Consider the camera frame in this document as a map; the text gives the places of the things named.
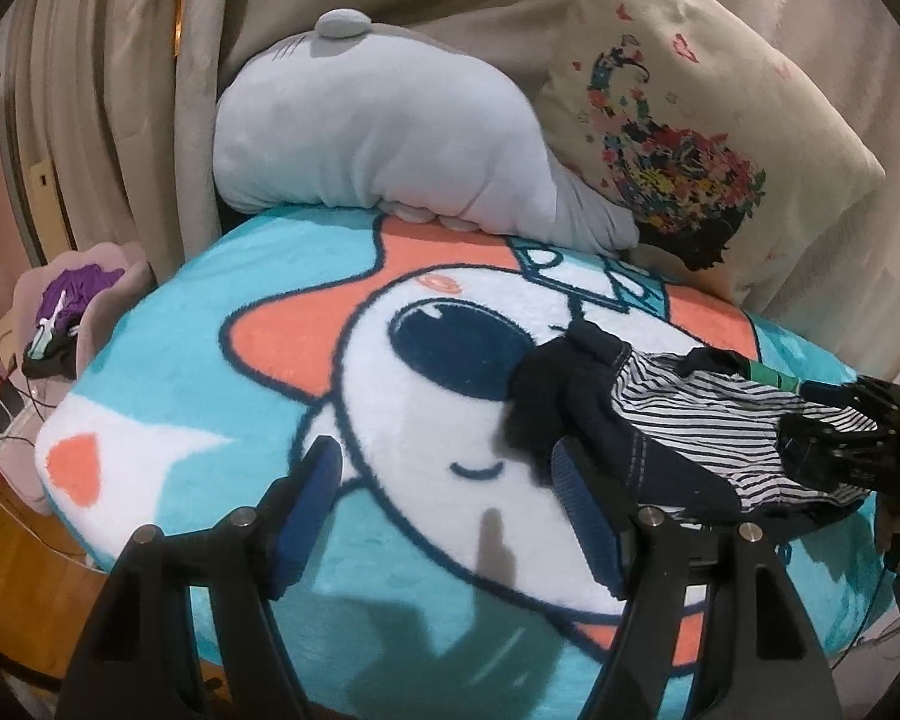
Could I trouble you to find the navy striped child pants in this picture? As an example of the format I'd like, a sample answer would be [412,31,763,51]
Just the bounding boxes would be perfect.
[504,320,866,539]

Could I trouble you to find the cream floral print cushion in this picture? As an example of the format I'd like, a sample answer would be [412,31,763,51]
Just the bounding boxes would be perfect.
[535,0,884,304]

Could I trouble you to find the turquoise star cartoon blanket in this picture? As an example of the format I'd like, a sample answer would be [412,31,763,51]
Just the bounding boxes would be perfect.
[37,206,852,718]

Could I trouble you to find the purple cloth on chair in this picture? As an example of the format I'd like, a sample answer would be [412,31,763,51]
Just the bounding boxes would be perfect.
[35,263,125,335]

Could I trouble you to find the grey plush seal pillow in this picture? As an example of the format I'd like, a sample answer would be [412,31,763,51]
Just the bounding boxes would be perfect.
[212,8,639,254]

